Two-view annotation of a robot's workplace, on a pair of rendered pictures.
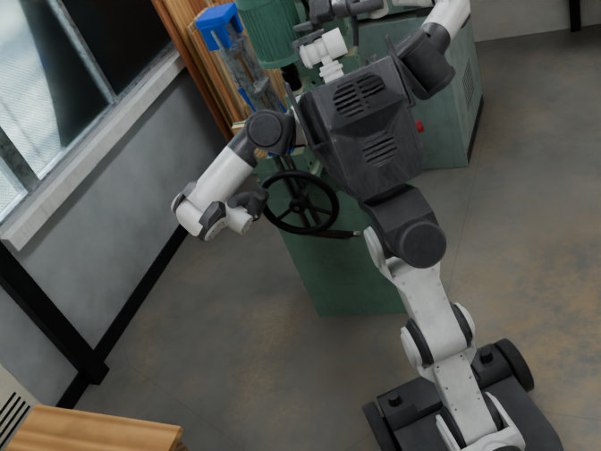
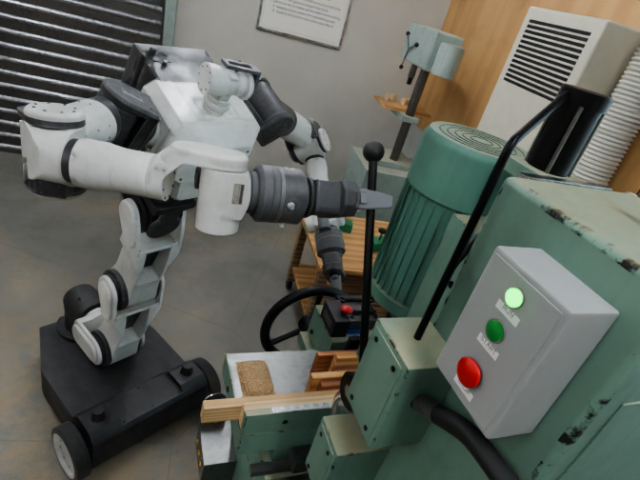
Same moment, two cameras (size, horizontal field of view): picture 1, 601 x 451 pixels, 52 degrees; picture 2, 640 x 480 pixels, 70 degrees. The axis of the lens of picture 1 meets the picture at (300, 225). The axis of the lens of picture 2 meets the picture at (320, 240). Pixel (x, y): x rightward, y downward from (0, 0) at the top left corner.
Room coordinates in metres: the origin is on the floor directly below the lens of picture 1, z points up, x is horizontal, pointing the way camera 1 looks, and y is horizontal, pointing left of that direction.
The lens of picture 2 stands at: (2.31, -0.88, 1.65)
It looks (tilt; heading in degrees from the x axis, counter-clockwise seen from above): 29 degrees down; 126
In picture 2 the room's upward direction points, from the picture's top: 17 degrees clockwise
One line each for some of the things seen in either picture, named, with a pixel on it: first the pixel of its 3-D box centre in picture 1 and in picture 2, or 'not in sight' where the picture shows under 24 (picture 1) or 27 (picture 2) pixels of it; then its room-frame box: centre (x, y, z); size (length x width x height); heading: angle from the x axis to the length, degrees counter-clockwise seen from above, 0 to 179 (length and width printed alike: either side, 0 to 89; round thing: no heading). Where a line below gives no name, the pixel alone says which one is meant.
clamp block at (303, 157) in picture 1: (292, 155); (344, 335); (1.88, -0.07, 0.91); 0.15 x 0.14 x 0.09; 62
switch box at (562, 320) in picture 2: not in sight; (513, 341); (2.26, -0.45, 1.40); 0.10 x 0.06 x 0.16; 152
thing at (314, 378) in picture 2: not in sight; (362, 380); (2.01, -0.16, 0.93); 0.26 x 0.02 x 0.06; 62
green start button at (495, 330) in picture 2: not in sight; (493, 330); (2.25, -0.48, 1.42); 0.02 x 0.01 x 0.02; 152
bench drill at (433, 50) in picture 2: not in sight; (396, 153); (0.77, 1.80, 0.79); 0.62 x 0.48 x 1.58; 144
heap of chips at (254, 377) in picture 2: not in sight; (255, 375); (1.86, -0.34, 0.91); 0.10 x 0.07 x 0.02; 152
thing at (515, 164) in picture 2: not in sight; (555, 158); (2.17, -0.25, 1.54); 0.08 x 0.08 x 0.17; 62
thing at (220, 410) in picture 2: not in sight; (335, 399); (2.01, -0.25, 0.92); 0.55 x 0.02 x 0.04; 62
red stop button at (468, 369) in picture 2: not in sight; (468, 372); (2.25, -0.49, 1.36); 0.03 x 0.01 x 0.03; 152
